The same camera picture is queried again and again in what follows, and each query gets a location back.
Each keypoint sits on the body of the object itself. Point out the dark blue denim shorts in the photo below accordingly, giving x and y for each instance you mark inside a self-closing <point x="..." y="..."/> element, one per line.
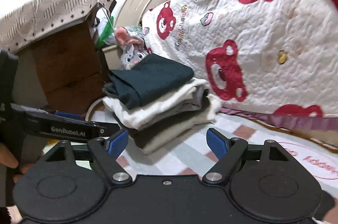
<point x="147" y="81"/>

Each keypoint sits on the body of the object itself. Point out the brown wooden nightstand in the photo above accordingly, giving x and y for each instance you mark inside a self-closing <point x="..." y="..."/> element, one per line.
<point x="62" y="72"/>

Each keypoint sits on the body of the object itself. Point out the cream folded garment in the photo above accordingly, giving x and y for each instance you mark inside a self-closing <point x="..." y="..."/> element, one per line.
<point x="142" y="117"/>

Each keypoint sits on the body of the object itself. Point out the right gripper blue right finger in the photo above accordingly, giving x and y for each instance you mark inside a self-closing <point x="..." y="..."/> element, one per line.
<point x="229" y="153"/>

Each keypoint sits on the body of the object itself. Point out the white quilt with red bears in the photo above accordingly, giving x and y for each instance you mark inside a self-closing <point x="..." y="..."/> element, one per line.
<point x="275" y="60"/>

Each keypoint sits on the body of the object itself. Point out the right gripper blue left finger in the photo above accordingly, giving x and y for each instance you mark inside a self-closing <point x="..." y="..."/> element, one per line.
<point x="104" y="153"/>

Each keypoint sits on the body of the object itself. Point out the beige folded garment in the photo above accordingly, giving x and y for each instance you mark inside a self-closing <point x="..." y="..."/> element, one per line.
<point x="159" y="134"/>

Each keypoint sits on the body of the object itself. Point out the green plastic bag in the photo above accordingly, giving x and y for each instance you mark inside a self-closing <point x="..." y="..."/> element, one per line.
<point x="104" y="30"/>

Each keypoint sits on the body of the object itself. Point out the beige patterned table cloth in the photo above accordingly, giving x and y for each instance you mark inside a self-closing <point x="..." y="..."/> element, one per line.
<point x="38" y="19"/>

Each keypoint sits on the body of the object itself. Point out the grey folded garment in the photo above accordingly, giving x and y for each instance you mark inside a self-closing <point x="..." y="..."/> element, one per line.
<point x="198" y="101"/>

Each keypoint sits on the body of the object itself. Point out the person's left hand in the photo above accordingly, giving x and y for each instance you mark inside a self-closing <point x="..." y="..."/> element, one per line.
<point x="8" y="160"/>

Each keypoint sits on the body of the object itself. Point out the grey rabbit plush toy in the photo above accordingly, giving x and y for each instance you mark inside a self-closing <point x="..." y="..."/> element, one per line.
<point x="131" y="41"/>

